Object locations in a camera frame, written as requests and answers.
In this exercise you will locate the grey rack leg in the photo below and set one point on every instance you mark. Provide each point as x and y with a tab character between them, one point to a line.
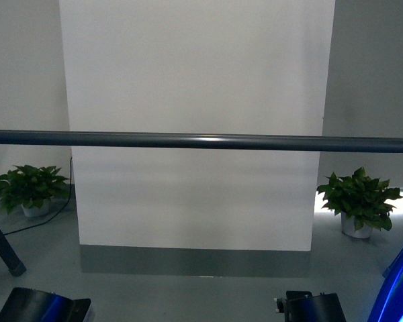
14	265

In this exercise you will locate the left potted green plant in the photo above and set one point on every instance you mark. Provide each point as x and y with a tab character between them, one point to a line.
31	189

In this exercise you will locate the blue robot shoulder cover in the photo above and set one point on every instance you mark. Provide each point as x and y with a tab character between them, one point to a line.
388	305

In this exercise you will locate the potted green plant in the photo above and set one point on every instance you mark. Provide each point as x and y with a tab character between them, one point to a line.
31	189
362	202

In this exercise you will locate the right potted green plant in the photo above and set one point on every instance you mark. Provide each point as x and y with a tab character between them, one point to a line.
362	202

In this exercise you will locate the grey clothes rail bar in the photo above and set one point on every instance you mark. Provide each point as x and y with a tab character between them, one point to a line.
202	141

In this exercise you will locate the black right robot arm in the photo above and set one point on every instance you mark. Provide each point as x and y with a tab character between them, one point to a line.
304	306

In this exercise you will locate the white backdrop panel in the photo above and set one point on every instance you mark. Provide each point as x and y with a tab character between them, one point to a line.
243	67

